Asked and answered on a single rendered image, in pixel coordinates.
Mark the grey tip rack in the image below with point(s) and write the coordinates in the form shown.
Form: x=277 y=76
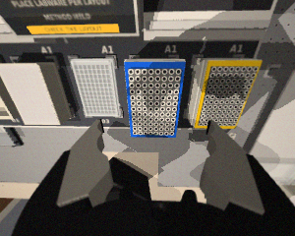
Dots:
x=219 y=90

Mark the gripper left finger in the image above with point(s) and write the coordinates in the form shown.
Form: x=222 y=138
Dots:
x=79 y=180

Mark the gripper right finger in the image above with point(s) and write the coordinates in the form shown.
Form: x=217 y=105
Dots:
x=236 y=182

